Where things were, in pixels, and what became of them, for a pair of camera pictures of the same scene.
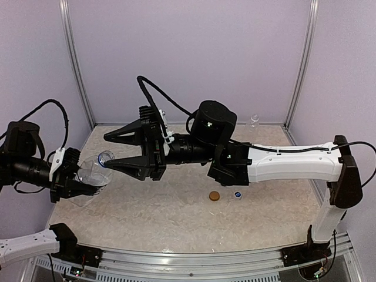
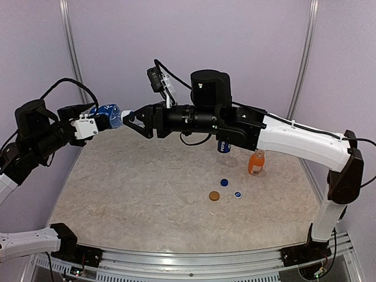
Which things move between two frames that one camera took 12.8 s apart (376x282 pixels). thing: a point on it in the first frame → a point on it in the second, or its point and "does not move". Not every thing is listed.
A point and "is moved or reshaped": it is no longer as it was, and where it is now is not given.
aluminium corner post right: [303, 70] does not move
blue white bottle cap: [237, 194] does not move
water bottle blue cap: [104, 156] is moved or reshaped
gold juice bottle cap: [214, 195] does not move
